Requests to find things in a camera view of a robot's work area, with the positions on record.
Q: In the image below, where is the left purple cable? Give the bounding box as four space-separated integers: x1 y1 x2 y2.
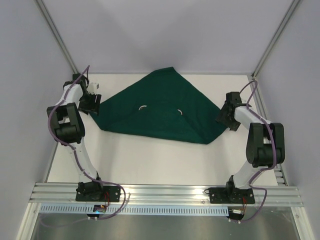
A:
47 65 131 222

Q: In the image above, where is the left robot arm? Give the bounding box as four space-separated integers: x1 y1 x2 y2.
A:
46 73 105 201

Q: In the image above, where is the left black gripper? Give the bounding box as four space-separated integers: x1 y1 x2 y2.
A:
78 92 102 116

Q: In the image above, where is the green surgical drape cloth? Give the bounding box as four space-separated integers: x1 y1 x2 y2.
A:
91 67 226 145

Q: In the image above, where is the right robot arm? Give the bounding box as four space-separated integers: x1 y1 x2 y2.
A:
216 92 285 203

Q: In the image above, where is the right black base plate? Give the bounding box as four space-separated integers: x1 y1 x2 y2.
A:
204 187 256 205

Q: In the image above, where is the aluminium front rail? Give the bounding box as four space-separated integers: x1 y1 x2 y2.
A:
29 182 304 207

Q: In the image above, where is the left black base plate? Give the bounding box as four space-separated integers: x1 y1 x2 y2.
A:
75 185 121 203

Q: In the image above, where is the slotted cable duct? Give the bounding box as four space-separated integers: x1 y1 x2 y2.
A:
39 203 229 217

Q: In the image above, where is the stainless steel instrument tray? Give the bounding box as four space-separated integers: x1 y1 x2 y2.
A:
138 105 183 116

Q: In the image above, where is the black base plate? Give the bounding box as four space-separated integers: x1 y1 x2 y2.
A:
204 187 256 205
75 185 121 203

